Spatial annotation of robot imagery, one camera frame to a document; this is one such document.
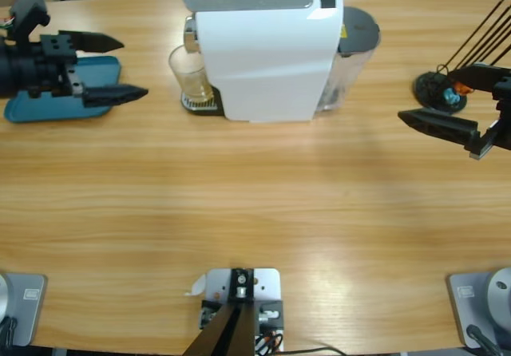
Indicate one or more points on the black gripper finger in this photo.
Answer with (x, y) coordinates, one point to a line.
(112, 96)
(439, 126)
(96, 42)
(479, 76)

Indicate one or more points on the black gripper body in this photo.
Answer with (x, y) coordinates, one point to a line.
(44, 66)
(497, 120)

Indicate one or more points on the clear drinking glass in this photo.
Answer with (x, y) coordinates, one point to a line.
(195, 84)

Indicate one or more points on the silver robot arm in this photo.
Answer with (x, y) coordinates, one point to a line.
(499, 292)
(3, 296)

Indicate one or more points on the orange coffee capsule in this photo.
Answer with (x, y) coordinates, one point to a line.
(464, 88)

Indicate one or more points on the blue coffee capsule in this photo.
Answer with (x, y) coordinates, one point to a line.
(451, 96)

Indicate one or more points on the white capsule coffee machine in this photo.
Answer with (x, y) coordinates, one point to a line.
(263, 52)

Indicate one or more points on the black capsule holder with rods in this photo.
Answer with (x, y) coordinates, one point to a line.
(427, 86)

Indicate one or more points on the teal plastic tray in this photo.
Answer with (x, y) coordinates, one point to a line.
(48, 110)

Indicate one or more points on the metal drip tray grate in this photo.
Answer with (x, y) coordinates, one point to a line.
(199, 105)

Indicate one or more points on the clear water tank dark lid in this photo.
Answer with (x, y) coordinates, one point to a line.
(359, 28)

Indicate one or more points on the white paper tag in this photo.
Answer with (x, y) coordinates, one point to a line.
(197, 286)

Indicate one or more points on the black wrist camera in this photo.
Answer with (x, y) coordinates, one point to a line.
(28, 10)

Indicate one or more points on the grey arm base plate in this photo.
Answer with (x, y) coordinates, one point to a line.
(463, 312)
(30, 312)

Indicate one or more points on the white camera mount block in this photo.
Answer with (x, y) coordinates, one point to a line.
(265, 284)

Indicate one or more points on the dark camera post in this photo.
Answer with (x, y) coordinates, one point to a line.
(227, 332)

